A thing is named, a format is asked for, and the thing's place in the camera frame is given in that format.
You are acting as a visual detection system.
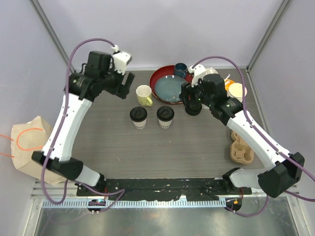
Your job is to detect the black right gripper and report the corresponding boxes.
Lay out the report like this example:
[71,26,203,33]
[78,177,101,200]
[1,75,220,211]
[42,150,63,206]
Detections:
[179,76,214,108]

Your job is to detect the white paper cup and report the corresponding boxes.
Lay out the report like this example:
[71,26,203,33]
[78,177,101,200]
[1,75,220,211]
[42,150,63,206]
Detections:
[133,119,147,129]
[158,119,172,129]

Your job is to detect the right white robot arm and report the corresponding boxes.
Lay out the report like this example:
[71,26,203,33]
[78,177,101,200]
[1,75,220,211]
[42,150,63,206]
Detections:
[179,74,305,198]

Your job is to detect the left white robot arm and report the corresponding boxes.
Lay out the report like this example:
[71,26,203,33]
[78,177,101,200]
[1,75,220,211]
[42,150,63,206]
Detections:
[31,51,135,196]

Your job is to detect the brown paper takeout bag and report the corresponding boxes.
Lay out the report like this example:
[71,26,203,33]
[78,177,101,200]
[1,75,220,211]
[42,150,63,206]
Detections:
[10,116,52,179]

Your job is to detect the small paper cup with stirrers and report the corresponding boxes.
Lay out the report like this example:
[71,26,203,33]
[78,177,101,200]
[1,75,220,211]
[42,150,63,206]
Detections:
[206,67,218,75]

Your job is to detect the orange round container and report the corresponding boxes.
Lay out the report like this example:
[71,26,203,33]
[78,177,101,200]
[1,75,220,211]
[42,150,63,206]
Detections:
[224,79,234,90]

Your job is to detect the yellow-green ceramic mug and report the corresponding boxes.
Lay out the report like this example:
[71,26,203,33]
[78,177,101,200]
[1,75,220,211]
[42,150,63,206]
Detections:
[136,85,153,106]

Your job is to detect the stack of white paper cups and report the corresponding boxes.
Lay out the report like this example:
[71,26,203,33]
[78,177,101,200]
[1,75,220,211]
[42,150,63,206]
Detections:
[227,83,248,103]

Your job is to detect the stack of black lids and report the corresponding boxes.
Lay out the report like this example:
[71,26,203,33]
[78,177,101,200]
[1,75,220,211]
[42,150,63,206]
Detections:
[185,104,202,116]

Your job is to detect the dark blue ceramic mug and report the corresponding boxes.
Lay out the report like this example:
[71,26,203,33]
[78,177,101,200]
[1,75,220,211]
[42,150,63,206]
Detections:
[173,63,188,79]

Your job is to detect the blue ceramic plate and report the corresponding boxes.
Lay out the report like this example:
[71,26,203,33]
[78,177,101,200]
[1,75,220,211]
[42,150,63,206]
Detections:
[155,75,186,103]

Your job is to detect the red lacquer round tray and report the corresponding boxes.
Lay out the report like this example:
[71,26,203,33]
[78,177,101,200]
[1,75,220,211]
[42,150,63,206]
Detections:
[149,65,192,104]

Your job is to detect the cardboard cup carrier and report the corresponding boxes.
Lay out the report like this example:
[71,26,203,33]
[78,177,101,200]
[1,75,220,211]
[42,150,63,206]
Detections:
[230,130,254,165]

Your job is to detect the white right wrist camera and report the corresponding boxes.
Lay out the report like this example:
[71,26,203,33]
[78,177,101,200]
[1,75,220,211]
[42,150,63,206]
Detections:
[188,64,206,88]

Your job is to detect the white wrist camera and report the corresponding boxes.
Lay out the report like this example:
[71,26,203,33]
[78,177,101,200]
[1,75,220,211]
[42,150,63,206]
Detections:
[188,64,206,88]
[112,45,132,75]

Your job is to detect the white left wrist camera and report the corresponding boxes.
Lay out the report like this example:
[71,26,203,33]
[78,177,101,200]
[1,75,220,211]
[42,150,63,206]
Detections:
[112,45,132,75]

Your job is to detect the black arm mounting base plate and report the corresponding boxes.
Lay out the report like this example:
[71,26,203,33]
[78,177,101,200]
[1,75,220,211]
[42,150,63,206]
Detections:
[76,177,253,201]

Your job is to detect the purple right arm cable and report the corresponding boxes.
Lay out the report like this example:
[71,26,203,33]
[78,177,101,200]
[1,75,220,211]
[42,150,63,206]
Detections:
[190,56,315,217]

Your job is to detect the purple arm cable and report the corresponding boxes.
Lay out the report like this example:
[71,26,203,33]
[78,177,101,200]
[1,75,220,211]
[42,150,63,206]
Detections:
[40,38,126,213]
[190,56,315,217]

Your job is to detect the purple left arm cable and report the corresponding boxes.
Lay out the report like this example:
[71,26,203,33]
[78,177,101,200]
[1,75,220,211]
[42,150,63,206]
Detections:
[40,38,126,213]

